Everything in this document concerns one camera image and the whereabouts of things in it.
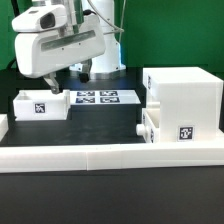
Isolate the white drawer tray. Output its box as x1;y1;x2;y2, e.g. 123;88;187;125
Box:
136;108;160;143
13;90;70;121

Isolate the white U-shaped fence wall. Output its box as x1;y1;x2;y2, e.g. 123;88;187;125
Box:
0;113;224;174

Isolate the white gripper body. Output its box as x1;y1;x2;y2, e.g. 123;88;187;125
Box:
15;15;106;78

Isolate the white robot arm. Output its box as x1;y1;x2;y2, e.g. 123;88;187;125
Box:
12;0;106;94

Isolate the white thin cable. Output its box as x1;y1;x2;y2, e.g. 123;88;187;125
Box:
87;0;128;36

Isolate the white fiducial marker sheet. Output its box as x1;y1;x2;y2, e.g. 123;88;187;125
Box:
70;90;140;105

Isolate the black pole stand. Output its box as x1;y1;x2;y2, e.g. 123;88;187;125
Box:
11;0;20;17

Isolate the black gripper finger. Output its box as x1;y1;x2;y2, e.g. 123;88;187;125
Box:
44;72;60;94
79;60;92;83

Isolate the white front drawer tray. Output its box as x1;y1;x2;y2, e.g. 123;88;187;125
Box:
136;108;160;143

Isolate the white drawer cabinet box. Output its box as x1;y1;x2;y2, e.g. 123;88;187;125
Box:
143;67;223;143

